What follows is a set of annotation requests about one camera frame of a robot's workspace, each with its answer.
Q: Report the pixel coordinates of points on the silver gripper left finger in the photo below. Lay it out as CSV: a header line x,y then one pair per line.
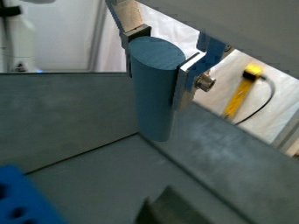
x,y
129,23

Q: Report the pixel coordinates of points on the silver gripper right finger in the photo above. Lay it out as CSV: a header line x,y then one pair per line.
x,y
193,71

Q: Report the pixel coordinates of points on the yellow clamp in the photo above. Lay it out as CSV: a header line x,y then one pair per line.
x,y
249,76

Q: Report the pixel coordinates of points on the blue foam shape board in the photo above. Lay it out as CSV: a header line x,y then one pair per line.
x,y
22,205

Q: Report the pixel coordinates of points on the aluminium frame profile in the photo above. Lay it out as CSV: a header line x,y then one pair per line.
x,y
96,36

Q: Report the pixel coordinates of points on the light blue oval cylinder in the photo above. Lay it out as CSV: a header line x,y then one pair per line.
x,y
155,59

